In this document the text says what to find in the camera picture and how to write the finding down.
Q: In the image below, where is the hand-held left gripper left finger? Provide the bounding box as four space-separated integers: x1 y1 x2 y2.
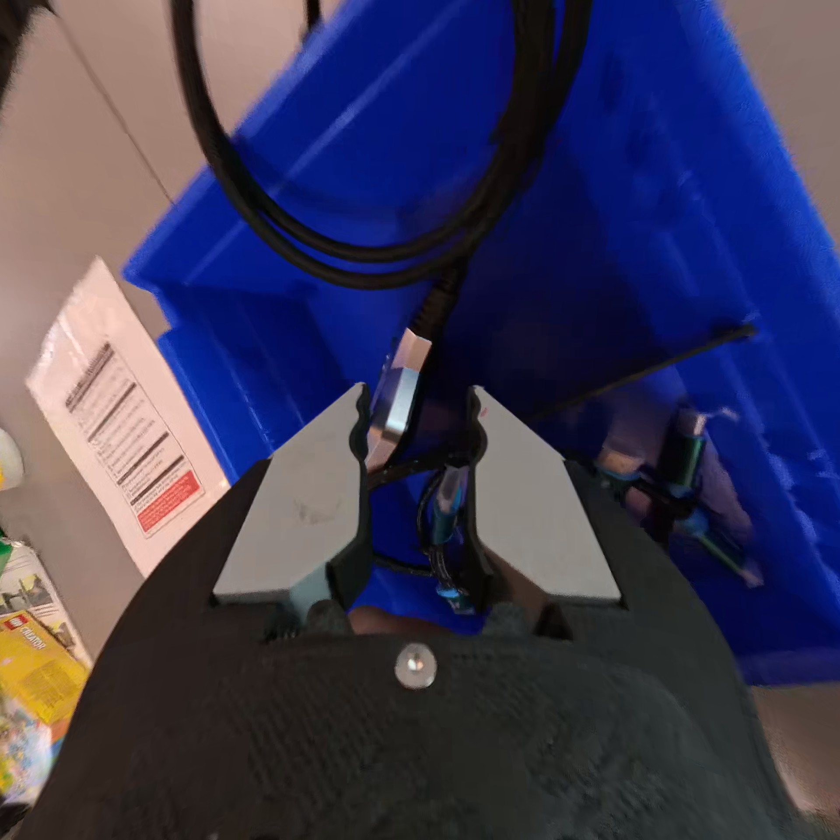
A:
212 382 371 608

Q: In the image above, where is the white table label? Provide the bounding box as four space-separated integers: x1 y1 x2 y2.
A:
26 257 232 578

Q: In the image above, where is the silver hub with black cable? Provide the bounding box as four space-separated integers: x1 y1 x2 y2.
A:
169 0 595 475

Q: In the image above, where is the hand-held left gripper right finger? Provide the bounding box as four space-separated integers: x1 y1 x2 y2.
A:
467 385 623 614

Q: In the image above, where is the yellow toy box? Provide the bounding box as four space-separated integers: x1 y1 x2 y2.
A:
0 538 93 808

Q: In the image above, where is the blue plastic bin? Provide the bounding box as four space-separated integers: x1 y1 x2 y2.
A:
121 0 840 686

